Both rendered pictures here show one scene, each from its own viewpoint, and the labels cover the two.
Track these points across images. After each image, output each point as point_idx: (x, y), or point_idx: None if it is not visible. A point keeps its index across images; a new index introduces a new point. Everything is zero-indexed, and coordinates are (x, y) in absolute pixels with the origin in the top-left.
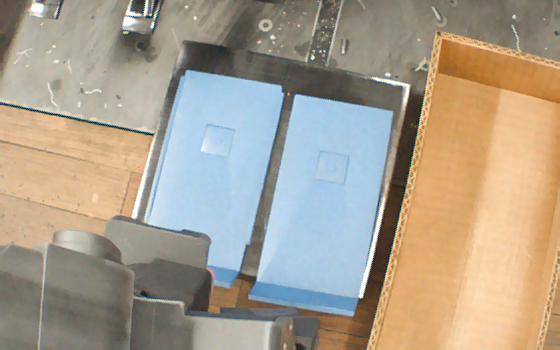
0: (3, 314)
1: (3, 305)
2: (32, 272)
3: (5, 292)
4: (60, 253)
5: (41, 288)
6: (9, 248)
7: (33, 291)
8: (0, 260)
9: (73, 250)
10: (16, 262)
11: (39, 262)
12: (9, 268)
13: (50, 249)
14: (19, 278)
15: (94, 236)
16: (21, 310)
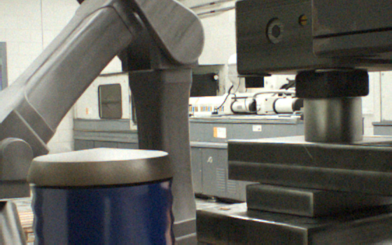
0: (5, 94)
1: (8, 94)
2: (9, 103)
3: (10, 94)
4: (6, 114)
5: (1, 108)
6: (24, 96)
7: (3, 105)
8: (22, 90)
9: (3, 120)
10: (17, 96)
11: (10, 106)
12: (17, 94)
13: (10, 109)
14: (11, 99)
15: (7, 143)
16: (1, 101)
